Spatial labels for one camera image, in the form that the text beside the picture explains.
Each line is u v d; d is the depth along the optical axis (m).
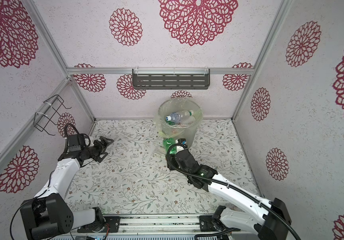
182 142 0.65
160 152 1.00
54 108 0.80
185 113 0.96
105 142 0.75
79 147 0.64
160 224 0.76
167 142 0.73
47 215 0.44
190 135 0.94
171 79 0.95
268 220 0.39
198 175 0.52
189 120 0.94
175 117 0.88
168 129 0.81
